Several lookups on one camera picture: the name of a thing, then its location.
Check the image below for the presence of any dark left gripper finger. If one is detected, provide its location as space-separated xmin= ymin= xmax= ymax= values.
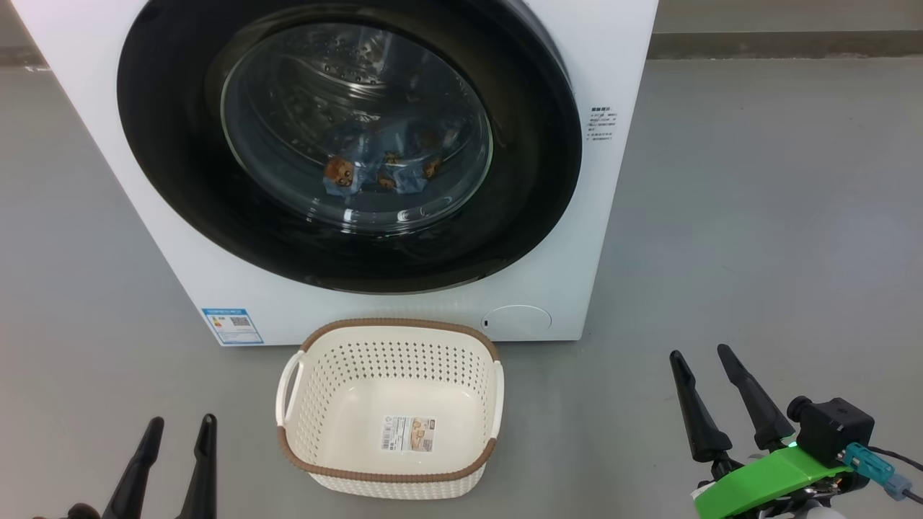
xmin=177 ymin=413 xmax=218 ymax=519
xmin=101 ymin=417 xmax=165 ymax=519

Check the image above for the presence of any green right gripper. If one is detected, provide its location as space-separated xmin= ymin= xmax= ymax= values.
xmin=669 ymin=344 xmax=870 ymax=519

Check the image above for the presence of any black round glass washer door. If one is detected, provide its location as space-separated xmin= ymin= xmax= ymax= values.
xmin=117 ymin=0 xmax=583 ymax=295

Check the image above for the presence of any white front-load washing machine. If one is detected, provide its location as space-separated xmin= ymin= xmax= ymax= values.
xmin=11 ymin=0 xmax=659 ymax=347

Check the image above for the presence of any basket product label sticker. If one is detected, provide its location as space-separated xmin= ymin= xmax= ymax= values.
xmin=381 ymin=415 xmax=436 ymax=453

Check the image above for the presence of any cream perforated laundry basket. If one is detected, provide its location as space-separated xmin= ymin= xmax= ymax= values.
xmin=275 ymin=318 xmax=505 ymax=501

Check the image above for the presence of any blue energy label sticker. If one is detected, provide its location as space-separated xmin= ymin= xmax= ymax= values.
xmin=201 ymin=308 xmax=265 ymax=346

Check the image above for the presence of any round white filter cover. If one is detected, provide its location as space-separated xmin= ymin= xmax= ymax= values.
xmin=482 ymin=304 xmax=553 ymax=340

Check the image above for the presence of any printed text label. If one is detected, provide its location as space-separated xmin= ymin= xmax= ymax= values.
xmin=588 ymin=107 xmax=619 ymax=142

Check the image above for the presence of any perforated steel washer drum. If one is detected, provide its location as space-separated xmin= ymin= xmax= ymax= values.
xmin=224 ymin=23 xmax=493 ymax=233

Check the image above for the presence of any right camera cable teal plug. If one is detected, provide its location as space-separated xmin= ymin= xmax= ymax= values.
xmin=840 ymin=442 xmax=923 ymax=504

